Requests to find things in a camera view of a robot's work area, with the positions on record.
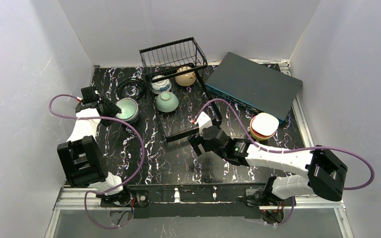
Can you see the orange bowl white inside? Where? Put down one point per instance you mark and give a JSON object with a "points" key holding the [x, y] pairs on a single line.
{"points": [[263, 124]]}

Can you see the black wire dish rack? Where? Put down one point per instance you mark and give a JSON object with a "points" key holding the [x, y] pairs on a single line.
{"points": [[166, 61]]}

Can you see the pale green ceramic bowl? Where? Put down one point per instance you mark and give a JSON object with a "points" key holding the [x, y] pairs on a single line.
{"points": [[167, 102]]}

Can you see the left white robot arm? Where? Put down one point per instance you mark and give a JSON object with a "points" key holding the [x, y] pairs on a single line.
{"points": [[82, 160]]}

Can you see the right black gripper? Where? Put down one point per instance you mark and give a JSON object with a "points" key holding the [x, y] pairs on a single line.
{"points": [[202, 143]]}

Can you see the dark blue glazed bowl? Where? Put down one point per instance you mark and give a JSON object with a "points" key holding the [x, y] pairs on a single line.
{"points": [[129, 116]]}

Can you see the blue white patterned bowl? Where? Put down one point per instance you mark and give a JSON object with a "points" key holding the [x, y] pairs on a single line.
{"points": [[161, 86]]}

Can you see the yellow plastic bowl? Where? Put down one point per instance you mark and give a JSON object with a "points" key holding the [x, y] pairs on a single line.
{"points": [[261, 138]]}

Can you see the green lined ceramic bowl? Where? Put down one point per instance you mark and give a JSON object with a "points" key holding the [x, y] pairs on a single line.
{"points": [[129, 109]]}

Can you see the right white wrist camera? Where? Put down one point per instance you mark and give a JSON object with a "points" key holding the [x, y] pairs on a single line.
{"points": [[203, 121]]}

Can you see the beige ceramic bowl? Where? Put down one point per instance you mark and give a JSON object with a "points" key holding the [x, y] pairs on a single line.
{"points": [[186, 79]]}

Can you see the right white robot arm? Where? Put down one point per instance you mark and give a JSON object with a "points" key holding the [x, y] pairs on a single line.
{"points": [[313, 171]]}

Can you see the grey teal network switch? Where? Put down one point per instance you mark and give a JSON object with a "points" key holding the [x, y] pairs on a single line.
{"points": [[254, 86]]}

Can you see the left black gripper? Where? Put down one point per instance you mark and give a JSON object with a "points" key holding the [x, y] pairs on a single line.
{"points": [[109, 107]]}

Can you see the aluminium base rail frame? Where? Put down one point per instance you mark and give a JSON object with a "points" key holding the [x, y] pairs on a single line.
{"points": [[194, 211]]}

